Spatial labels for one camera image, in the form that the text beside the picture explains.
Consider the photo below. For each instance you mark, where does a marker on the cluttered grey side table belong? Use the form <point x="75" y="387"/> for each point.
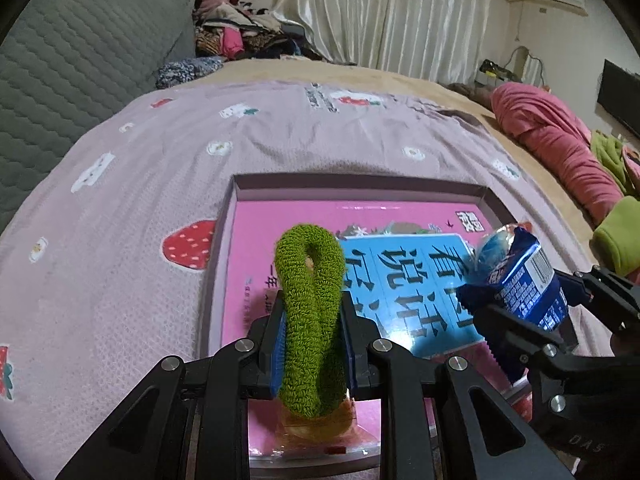
<point x="505" y="74"/>

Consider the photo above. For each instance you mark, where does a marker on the blue snack packet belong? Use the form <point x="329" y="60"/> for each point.
<point x="522" y="285"/>

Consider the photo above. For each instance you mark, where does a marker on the pink and blue book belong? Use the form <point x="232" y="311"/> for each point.
<point x="250" y="240"/>

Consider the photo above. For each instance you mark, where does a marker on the orange cracker packet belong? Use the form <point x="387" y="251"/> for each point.
<point x="320" y="432"/>

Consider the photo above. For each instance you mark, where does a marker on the blue globe egg toy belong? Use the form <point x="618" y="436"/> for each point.
<point x="492" y="255"/>

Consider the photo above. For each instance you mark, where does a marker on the grey quilted headboard cover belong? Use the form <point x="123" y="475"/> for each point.
<point x="75" y="60"/>

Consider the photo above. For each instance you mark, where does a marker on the pile of clothes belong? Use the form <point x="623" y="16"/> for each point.
<point x="240" y="30"/>

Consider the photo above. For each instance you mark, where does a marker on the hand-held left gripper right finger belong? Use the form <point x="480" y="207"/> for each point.
<point x="361" y="360"/>

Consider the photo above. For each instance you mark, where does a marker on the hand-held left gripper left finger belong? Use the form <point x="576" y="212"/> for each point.
<point x="276" y="355"/>

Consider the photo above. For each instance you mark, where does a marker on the green fleece blanket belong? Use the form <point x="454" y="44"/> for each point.
<point x="617" y="230"/>

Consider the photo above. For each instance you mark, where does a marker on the black flat television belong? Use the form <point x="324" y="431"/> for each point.
<point x="622" y="97"/>

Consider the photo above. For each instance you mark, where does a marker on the blue floral cloth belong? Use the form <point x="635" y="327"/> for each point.
<point x="187" y="71"/>

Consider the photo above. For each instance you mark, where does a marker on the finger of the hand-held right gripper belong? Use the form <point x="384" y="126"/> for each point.
<point x="610" y="295"/>
<point x="520" y="345"/>

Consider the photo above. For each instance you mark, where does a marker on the pink quilt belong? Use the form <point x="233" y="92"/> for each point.
<point x="545" y="130"/>

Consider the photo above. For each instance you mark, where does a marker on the white satin curtain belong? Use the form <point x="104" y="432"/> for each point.
<point x="390" y="10"/>

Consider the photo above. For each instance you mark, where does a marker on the shallow purple cardboard box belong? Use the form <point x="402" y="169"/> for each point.
<point x="350" y="187"/>

